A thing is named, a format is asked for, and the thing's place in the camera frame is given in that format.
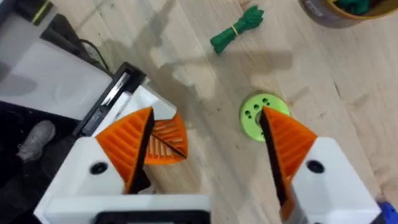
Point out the green disc with holes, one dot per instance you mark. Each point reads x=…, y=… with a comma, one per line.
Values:
x=251, y=109

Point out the green vegetable toy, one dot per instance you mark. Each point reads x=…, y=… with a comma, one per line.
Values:
x=245, y=21

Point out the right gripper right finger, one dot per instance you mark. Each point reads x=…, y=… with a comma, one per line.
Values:
x=323, y=193

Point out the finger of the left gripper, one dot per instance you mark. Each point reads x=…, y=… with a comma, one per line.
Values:
x=171, y=130

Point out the left gripper's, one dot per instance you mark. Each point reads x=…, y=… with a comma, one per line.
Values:
x=46, y=77

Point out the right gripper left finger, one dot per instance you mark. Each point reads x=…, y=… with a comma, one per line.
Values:
x=84, y=174

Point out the person's grey shoe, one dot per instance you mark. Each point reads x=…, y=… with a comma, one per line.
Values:
x=35, y=141

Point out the blue electric screwdriver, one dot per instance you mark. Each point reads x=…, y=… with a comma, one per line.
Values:
x=390, y=213

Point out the tub with toys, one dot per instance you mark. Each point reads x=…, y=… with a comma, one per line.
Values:
x=323, y=12

